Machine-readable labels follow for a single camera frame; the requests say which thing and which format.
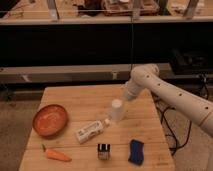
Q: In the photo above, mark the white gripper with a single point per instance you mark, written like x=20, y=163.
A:
x=131, y=91

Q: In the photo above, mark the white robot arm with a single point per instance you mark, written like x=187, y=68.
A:
x=195, y=108

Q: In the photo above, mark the white glue bottle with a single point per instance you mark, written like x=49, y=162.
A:
x=91, y=130

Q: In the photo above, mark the small black white box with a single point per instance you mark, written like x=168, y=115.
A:
x=103, y=151

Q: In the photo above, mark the orange bowl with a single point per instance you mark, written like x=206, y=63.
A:
x=50, y=120

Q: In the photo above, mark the orange toy carrot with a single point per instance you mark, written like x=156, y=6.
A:
x=55, y=155

